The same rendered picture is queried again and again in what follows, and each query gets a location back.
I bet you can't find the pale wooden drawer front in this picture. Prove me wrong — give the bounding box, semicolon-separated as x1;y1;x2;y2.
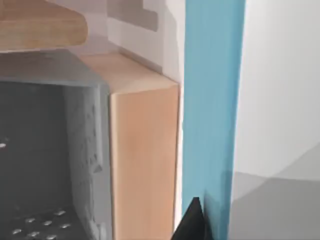
77;52;181;240

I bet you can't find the light blue book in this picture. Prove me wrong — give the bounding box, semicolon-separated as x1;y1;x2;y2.
179;0;247;240

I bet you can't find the wooden cupboard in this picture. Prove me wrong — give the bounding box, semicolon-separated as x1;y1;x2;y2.
0;0;89;53

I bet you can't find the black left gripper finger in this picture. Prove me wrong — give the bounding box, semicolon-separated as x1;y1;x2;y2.
170;196;214;240

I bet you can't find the grey pierced drawer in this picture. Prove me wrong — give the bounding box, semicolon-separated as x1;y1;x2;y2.
0;48;113;240

